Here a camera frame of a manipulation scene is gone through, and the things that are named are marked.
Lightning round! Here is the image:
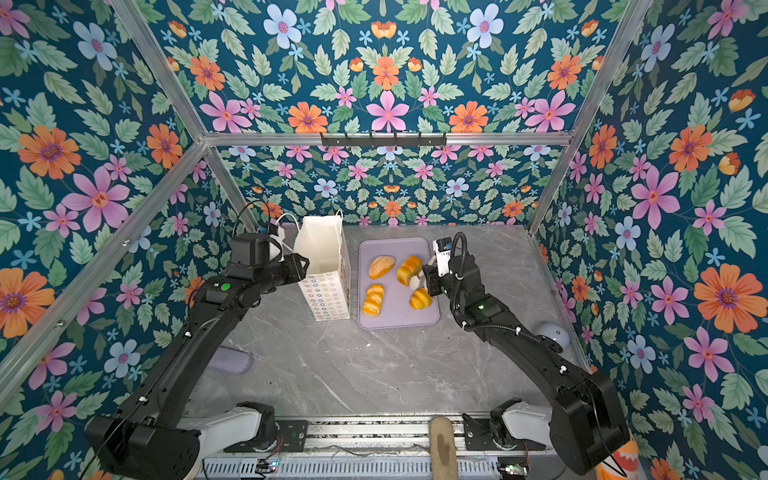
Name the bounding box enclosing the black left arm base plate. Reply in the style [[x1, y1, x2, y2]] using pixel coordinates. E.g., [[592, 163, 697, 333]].
[[224, 420, 309, 454]]

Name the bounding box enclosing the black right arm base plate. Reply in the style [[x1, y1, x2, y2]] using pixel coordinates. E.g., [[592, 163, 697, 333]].
[[461, 413, 546, 453]]

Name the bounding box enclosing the purple flat lid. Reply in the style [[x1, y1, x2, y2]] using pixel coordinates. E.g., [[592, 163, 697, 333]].
[[207, 347, 253, 375]]

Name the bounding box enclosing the round striped yellow bread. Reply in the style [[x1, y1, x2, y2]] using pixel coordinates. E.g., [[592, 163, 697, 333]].
[[409, 288, 433, 310]]

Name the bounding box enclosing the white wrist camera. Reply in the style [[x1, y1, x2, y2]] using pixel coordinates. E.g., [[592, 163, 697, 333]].
[[266, 221, 286, 262], [433, 237, 453, 277]]

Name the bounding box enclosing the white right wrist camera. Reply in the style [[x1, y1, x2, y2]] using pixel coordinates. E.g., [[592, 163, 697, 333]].
[[433, 237, 453, 277]]

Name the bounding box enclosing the oval brown bread roll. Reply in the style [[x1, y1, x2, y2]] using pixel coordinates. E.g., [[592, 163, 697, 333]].
[[368, 255, 395, 280]]

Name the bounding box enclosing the printed white paper bag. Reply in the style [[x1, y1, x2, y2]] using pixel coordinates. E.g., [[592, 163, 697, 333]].
[[276, 211, 351, 322]]

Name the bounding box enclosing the long segmented yellow bread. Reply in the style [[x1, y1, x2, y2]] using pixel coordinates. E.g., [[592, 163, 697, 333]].
[[361, 284, 385, 318]]

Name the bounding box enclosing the black hook rail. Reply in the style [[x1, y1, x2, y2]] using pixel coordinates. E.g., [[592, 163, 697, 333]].
[[320, 133, 448, 148]]

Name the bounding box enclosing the orange shark plush toy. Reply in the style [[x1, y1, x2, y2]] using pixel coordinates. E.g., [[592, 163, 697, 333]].
[[595, 435, 640, 480]]

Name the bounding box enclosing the purple cutting mat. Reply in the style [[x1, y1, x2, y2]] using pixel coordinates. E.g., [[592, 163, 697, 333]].
[[358, 237, 440, 331]]

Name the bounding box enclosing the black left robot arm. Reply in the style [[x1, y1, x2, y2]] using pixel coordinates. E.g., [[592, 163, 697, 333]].
[[85, 233, 310, 479]]

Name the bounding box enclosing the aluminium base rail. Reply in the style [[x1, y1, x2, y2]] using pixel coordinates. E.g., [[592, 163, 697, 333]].
[[203, 413, 592, 480]]

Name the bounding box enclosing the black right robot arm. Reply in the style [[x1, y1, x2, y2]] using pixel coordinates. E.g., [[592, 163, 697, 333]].
[[422, 254, 631, 475]]

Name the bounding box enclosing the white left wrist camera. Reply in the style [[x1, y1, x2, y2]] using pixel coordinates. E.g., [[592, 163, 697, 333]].
[[266, 221, 286, 262]]

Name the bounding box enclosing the yellow loaf bread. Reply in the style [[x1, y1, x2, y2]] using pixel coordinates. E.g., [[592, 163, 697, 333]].
[[396, 256, 422, 287]]

